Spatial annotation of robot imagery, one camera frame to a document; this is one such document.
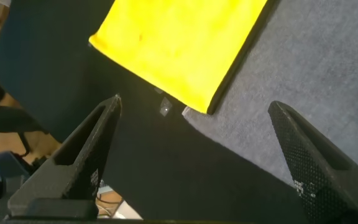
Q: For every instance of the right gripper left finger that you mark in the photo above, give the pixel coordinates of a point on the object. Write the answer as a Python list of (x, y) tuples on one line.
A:
[(82, 161)]

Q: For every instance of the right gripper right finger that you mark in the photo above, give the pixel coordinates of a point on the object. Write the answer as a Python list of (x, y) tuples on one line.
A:
[(328, 174)]

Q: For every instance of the yellow microfiber towel black trim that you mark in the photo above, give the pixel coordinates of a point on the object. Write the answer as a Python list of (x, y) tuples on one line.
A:
[(179, 46)]

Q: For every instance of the grey terry towel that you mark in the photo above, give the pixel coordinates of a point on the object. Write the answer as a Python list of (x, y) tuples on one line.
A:
[(306, 62)]

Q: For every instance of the small clear tape piece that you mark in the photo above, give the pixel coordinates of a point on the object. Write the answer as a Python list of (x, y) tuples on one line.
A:
[(158, 90)]

